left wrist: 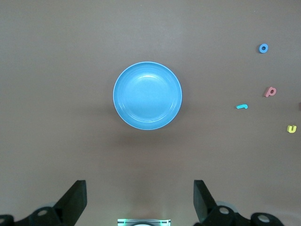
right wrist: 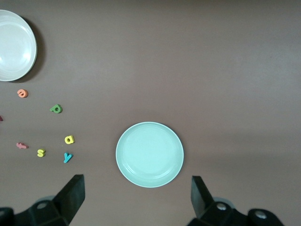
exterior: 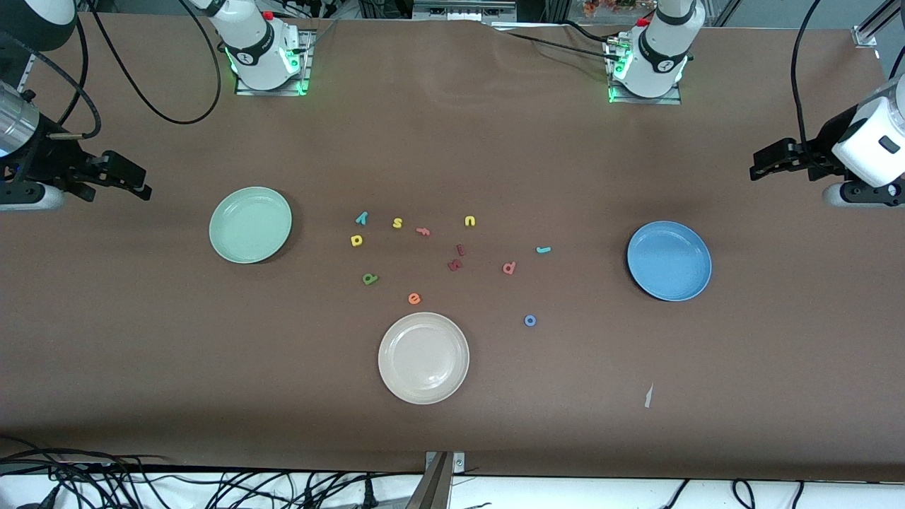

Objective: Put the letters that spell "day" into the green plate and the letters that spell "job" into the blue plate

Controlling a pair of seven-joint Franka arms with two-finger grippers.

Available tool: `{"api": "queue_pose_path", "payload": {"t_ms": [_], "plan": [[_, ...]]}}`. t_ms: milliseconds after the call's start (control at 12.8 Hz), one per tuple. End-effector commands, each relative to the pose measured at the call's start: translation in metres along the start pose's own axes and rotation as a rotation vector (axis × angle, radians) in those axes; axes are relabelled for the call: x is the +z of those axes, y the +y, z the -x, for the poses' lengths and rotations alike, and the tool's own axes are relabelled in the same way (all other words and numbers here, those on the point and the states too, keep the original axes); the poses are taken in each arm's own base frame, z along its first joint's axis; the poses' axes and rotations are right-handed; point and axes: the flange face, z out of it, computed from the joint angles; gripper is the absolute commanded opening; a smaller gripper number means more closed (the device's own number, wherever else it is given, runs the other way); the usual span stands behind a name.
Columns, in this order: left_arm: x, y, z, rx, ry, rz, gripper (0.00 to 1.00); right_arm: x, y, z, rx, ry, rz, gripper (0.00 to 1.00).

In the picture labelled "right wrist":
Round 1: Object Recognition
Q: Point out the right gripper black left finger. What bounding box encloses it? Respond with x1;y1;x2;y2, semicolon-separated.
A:
0;174;86;226

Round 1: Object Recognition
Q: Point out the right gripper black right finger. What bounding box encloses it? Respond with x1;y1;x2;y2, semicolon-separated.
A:
185;175;285;226

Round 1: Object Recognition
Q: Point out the green letter p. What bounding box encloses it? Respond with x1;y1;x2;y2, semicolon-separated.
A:
49;104;63;114

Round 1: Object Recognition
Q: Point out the green plate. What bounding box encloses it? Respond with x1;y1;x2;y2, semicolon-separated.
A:
115;121;185;188

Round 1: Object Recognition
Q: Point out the beige plate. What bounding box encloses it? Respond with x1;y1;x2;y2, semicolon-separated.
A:
0;9;38;82

